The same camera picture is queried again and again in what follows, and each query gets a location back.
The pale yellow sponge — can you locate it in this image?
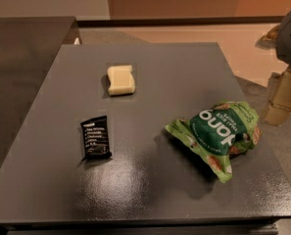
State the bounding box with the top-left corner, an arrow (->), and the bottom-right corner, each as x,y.
107,65 -> 136,96

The black snack bar wrapper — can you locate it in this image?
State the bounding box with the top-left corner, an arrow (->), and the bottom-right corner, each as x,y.
80,116 -> 112,160

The green chips bag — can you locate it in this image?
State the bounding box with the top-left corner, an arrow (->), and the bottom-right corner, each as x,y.
166,102 -> 261,183

